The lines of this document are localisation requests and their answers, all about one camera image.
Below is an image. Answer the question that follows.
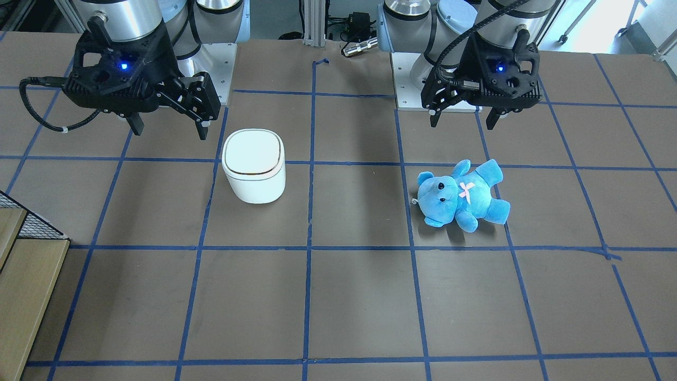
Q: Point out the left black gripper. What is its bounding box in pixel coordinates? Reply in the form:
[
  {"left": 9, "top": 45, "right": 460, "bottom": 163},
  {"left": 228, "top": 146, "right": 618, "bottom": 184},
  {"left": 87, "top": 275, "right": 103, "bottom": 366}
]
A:
[{"left": 421, "top": 27, "right": 542, "bottom": 131}]

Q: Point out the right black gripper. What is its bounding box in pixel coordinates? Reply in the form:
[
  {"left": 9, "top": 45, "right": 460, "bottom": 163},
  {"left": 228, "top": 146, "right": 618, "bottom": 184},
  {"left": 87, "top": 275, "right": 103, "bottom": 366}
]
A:
[{"left": 63, "top": 15, "right": 221, "bottom": 141}]

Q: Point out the white trash can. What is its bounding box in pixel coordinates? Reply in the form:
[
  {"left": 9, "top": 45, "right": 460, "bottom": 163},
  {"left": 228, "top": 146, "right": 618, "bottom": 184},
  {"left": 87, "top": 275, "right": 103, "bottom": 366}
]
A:
[{"left": 222, "top": 129, "right": 286, "bottom": 204}]

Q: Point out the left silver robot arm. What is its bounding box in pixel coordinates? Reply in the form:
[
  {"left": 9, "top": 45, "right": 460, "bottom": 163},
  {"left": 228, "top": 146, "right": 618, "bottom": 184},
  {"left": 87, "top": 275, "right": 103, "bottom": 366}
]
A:
[{"left": 377, "top": 1, "right": 555, "bottom": 130}]

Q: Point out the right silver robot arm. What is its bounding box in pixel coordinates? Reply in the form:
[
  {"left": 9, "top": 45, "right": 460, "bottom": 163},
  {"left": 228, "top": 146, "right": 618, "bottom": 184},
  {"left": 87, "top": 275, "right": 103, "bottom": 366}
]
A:
[{"left": 62, "top": 1, "right": 251, "bottom": 140}]

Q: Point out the blue teddy bear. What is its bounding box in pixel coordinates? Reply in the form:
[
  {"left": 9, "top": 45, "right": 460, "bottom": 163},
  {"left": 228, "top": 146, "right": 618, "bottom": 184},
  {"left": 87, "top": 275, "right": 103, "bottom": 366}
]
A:
[{"left": 411, "top": 159, "right": 511, "bottom": 232}]

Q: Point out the silver flashlight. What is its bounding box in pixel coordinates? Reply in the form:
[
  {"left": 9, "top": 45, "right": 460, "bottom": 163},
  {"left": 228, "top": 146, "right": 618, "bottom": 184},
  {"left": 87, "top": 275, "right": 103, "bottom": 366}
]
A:
[{"left": 341, "top": 37, "right": 379, "bottom": 58}]

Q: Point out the black power adapter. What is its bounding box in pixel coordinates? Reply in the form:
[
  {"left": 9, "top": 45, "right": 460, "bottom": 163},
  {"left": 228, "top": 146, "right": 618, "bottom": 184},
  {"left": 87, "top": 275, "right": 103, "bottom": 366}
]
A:
[{"left": 346, "top": 12, "right": 371, "bottom": 37}]

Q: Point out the wooden shelf with mesh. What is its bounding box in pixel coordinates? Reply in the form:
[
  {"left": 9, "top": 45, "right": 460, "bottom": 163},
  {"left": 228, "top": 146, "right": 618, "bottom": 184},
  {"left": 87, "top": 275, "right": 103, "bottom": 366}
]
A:
[{"left": 1, "top": 192, "right": 70, "bottom": 380}]

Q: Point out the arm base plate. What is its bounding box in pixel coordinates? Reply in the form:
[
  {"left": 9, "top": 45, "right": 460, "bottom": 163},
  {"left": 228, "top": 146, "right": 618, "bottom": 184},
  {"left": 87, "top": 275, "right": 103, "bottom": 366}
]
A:
[
  {"left": 391, "top": 52, "right": 432, "bottom": 112},
  {"left": 177, "top": 43, "right": 239, "bottom": 106}
]

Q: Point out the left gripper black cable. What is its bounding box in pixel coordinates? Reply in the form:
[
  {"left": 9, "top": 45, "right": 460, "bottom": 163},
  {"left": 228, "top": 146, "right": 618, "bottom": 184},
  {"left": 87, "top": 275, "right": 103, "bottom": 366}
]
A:
[{"left": 435, "top": 0, "right": 529, "bottom": 85}]

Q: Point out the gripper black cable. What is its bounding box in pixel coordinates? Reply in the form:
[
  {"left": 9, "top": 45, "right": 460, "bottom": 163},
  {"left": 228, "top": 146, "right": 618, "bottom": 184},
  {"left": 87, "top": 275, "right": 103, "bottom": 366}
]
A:
[
  {"left": 435, "top": 0, "right": 529, "bottom": 85},
  {"left": 19, "top": 77, "right": 101, "bottom": 134}
]

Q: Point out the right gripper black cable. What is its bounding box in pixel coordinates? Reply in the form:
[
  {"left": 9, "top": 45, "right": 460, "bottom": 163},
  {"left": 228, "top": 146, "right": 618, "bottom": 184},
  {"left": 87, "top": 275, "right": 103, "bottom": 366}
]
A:
[{"left": 19, "top": 77, "right": 101, "bottom": 134}]

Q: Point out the aluminium frame post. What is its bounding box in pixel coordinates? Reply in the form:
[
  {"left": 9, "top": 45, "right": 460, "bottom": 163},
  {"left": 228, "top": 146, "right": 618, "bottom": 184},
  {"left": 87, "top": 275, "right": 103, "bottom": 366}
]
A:
[{"left": 301, "top": 0, "right": 327, "bottom": 48}]

